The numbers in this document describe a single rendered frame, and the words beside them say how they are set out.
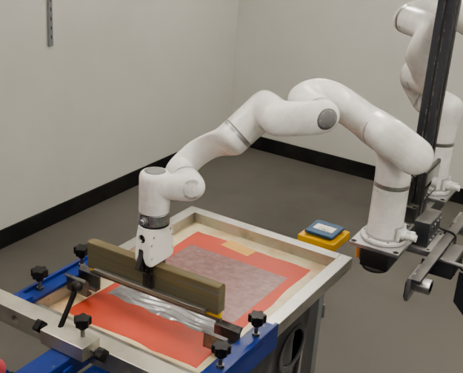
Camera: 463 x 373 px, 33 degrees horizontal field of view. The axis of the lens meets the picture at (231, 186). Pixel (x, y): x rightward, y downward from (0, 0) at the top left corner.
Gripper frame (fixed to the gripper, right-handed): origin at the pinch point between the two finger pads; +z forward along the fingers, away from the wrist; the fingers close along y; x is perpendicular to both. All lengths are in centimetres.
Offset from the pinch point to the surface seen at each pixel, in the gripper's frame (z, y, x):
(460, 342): 111, 196, -38
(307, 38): 18, 367, 141
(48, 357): 4.4, -35.3, 1.3
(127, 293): 12.8, 6.7, 13.7
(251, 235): 12, 56, 4
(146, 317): 13.3, 1.1, 2.7
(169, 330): 13.3, -0.3, -5.6
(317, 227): 12, 76, -10
